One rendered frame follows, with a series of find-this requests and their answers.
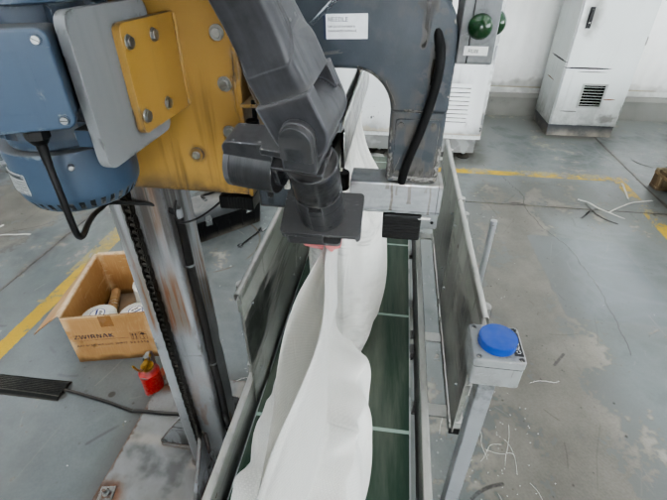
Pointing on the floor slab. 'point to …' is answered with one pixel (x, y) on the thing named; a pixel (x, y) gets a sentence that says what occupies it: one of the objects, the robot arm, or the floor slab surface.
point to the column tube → (179, 307)
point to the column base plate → (161, 456)
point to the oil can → (150, 374)
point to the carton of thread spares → (86, 285)
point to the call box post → (466, 439)
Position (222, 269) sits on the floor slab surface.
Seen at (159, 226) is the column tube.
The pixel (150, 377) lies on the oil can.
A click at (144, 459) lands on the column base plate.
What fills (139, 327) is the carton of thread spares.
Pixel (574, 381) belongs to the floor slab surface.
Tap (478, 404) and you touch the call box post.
